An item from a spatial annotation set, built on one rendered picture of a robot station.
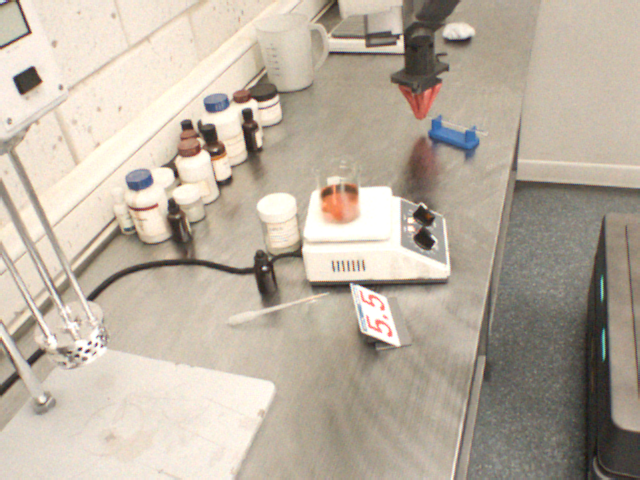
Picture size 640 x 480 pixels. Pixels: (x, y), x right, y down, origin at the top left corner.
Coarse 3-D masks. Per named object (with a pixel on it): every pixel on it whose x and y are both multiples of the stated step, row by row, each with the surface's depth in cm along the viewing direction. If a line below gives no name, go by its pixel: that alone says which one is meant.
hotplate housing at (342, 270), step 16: (304, 240) 86; (352, 240) 84; (368, 240) 83; (384, 240) 83; (304, 256) 85; (320, 256) 84; (336, 256) 84; (352, 256) 83; (368, 256) 83; (384, 256) 83; (400, 256) 82; (416, 256) 83; (448, 256) 86; (320, 272) 86; (336, 272) 85; (352, 272) 85; (368, 272) 85; (384, 272) 84; (400, 272) 84; (416, 272) 84; (432, 272) 84; (448, 272) 84
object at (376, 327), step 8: (360, 288) 81; (360, 296) 80; (368, 296) 81; (376, 296) 82; (368, 304) 79; (376, 304) 81; (384, 304) 82; (368, 312) 78; (376, 312) 79; (384, 312) 80; (368, 320) 76; (376, 320) 78; (384, 320) 79; (368, 328) 75; (376, 328) 76; (384, 328) 77; (384, 336) 76; (392, 336) 77
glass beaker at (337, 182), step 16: (320, 160) 83; (336, 160) 84; (352, 160) 83; (320, 176) 84; (336, 176) 85; (352, 176) 79; (320, 192) 81; (336, 192) 80; (352, 192) 81; (320, 208) 84; (336, 208) 81; (352, 208) 82; (336, 224) 83; (352, 224) 84
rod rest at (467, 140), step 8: (432, 120) 117; (432, 128) 118; (440, 128) 119; (448, 128) 119; (432, 136) 119; (440, 136) 117; (448, 136) 116; (456, 136) 116; (464, 136) 116; (472, 136) 114; (456, 144) 115; (464, 144) 114; (472, 144) 113
